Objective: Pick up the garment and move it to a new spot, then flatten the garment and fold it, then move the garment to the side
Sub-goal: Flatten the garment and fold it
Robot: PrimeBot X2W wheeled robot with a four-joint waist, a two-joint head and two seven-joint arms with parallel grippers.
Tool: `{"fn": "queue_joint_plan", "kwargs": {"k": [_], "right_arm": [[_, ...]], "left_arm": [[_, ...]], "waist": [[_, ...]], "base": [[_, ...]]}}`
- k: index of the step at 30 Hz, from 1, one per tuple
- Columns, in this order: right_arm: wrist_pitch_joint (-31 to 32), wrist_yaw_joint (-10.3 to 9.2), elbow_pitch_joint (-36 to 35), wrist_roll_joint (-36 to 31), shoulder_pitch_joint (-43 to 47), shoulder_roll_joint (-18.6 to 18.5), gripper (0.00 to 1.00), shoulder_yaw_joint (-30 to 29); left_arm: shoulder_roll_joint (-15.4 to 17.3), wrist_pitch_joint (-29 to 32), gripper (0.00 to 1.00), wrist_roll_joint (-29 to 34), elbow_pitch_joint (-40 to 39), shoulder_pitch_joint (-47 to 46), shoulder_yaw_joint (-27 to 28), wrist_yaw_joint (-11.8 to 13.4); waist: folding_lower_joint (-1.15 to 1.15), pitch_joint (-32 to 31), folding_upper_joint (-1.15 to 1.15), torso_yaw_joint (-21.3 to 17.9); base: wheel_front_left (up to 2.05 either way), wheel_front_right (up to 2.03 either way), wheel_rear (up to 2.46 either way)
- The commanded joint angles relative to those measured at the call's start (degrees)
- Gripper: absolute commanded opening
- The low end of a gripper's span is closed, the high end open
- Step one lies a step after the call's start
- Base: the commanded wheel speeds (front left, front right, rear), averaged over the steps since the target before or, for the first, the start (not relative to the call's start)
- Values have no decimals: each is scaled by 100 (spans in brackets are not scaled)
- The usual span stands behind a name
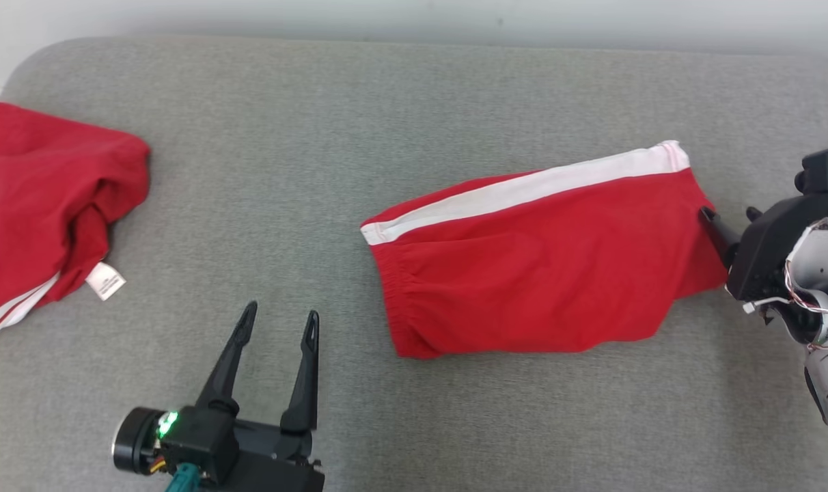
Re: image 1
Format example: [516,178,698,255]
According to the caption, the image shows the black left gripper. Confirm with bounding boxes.
[195,301,326,492]

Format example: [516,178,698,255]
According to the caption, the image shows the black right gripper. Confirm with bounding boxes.
[699,195,828,301]

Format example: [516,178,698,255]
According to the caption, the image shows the red shorts with white stripe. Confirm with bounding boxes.
[361,141,729,360]

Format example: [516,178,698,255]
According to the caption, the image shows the red Bulls 23 jersey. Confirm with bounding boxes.
[0,102,151,337]

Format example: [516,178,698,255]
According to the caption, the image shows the grey upholstered sofa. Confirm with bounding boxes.
[0,36,828,492]

